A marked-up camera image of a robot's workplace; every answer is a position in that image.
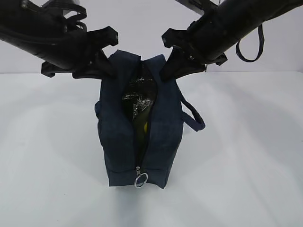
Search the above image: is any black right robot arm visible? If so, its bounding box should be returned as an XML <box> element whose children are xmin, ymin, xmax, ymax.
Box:
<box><xmin>160</xmin><ymin>0</ymin><xmax>303</xmax><ymax>81</ymax></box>

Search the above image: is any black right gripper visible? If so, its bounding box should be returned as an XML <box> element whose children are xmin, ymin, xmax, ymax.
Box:
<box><xmin>160</xmin><ymin>21</ymin><xmax>229</xmax><ymax>80</ymax></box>

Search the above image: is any silver zipper pull ring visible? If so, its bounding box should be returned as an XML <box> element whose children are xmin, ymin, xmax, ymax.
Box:
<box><xmin>134</xmin><ymin>166</ymin><xmax>149</xmax><ymax>189</ymax></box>

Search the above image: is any yellow lemon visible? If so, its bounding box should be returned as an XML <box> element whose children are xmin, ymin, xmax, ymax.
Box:
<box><xmin>143</xmin><ymin>122</ymin><xmax>148</xmax><ymax>133</ymax></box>

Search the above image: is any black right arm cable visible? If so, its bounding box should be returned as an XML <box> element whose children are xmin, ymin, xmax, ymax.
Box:
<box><xmin>235</xmin><ymin>23</ymin><xmax>265</xmax><ymax>63</ymax></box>

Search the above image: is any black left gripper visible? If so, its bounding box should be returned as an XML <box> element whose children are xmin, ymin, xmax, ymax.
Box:
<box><xmin>41</xmin><ymin>26</ymin><xmax>118</xmax><ymax>79</ymax></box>

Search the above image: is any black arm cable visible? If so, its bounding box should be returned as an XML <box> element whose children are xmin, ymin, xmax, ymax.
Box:
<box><xmin>21</xmin><ymin>0</ymin><xmax>88</xmax><ymax>36</ymax></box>
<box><xmin>235</xmin><ymin>23</ymin><xmax>265</xmax><ymax>63</ymax></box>

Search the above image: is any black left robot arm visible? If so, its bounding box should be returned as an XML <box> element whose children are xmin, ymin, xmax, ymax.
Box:
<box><xmin>0</xmin><ymin>0</ymin><xmax>118</xmax><ymax>80</ymax></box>

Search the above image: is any dark blue insulated bag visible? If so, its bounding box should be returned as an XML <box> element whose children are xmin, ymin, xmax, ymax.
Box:
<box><xmin>95</xmin><ymin>50</ymin><xmax>205</xmax><ymax>188</ymax></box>

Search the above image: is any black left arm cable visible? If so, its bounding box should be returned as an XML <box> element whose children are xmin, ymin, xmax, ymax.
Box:
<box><xmin>21</xmin><ymin>0</ymin><xmax>88</xmax><ymax>36</ymax></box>

